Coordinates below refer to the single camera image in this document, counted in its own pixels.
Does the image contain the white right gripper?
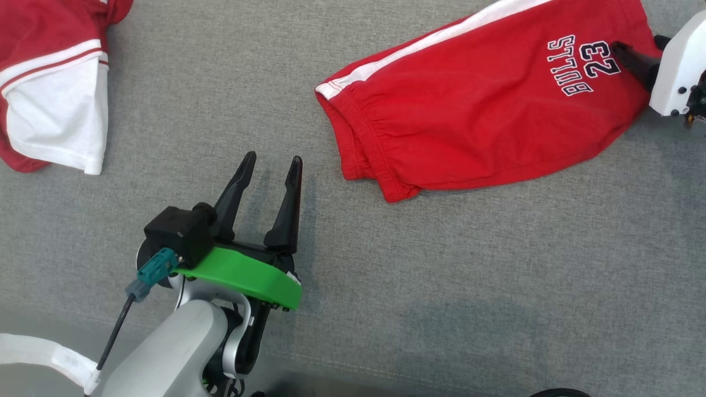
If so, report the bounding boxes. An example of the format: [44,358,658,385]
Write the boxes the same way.
[610,8,706,128]

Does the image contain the red shirt with white sleeves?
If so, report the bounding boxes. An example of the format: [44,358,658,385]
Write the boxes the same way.
[0,0,135,176]

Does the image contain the red Bulls 23 shorts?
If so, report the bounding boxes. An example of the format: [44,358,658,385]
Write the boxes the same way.
[315,0,663,204]

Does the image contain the black left cable teal plug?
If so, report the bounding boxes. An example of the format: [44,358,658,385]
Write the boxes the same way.
[95,248,180,371]

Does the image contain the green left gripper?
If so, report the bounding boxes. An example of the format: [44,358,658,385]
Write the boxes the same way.
[174,151,304,313]

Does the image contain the thin black arm cables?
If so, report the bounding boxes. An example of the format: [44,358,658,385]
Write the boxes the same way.
[205,377,266,397]

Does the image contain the white fabric cable strap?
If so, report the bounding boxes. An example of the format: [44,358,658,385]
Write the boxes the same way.
[0,332,103,395]

